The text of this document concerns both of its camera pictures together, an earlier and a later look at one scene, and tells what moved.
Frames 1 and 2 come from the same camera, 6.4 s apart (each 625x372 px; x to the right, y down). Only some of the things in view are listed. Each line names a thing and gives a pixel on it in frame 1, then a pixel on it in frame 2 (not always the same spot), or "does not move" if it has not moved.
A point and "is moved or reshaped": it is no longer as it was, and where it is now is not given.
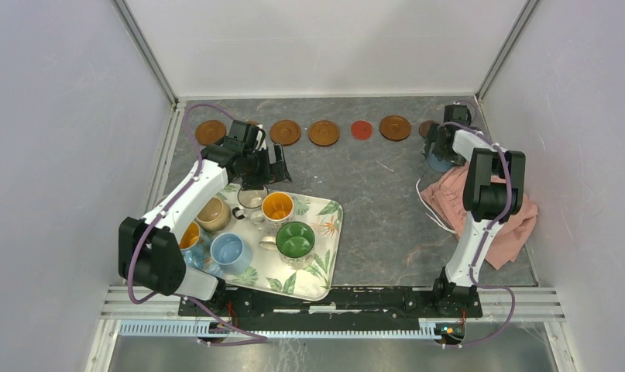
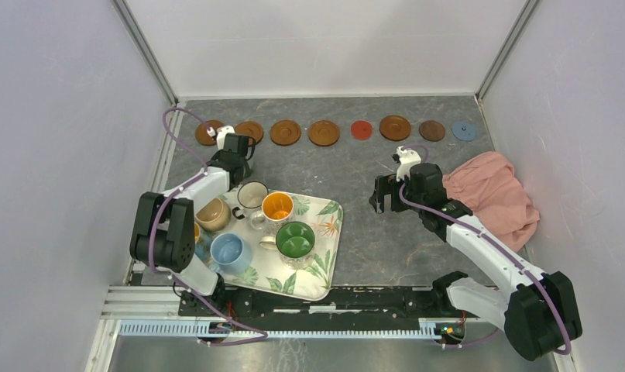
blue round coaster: [440, 166] is moved or reshaped
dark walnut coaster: [424, 128] does not move
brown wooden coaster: [209, 132] does not move
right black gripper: [435, 134] to [386, 185]
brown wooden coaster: [285, 132] does not move
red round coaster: [361, 129] does not move
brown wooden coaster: [324, 132] does not move
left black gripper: [272, 173] to [248, 170]
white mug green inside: [295, 242] does not move
